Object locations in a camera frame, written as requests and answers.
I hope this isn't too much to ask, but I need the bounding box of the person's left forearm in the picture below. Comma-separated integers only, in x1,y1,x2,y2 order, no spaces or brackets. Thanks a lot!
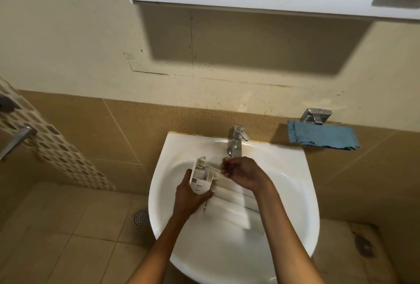
126,211,194,284

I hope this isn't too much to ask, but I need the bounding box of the chrome wall holder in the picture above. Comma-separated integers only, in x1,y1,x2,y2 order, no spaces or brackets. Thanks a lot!
300,108,333,126

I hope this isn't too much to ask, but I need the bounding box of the person's right forearm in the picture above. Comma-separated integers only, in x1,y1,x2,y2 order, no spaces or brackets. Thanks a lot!
254,183,326,284

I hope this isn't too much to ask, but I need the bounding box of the chrome sink faucet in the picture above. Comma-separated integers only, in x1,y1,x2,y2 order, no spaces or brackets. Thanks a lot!
227,125,250,159

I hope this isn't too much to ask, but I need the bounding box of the person's left hand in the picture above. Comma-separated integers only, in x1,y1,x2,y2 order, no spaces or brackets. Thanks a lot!
173,168,214,221

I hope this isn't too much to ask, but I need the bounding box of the round metal floor drain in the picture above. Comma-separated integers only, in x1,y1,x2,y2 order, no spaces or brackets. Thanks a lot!
133,209,150,227

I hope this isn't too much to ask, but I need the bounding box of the chrome wall tap lever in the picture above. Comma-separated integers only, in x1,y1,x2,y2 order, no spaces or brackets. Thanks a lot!
0,125,38,162

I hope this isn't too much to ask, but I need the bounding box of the white detergent drawer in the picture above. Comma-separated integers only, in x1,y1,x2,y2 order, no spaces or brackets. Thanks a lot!
189,156,263,230

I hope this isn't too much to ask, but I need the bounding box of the person's right hand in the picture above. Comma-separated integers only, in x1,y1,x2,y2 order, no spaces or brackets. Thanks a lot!
220,156,275,196

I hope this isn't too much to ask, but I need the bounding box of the blue cloth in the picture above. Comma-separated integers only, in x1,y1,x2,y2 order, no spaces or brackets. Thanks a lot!
287,119,361,151

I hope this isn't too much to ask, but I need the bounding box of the chrome shower valve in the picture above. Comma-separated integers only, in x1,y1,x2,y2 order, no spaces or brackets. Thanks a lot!
0,93,22,114

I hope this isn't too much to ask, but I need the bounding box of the white ceramic sink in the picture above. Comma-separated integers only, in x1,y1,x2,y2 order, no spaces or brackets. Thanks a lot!
148,132,321,284

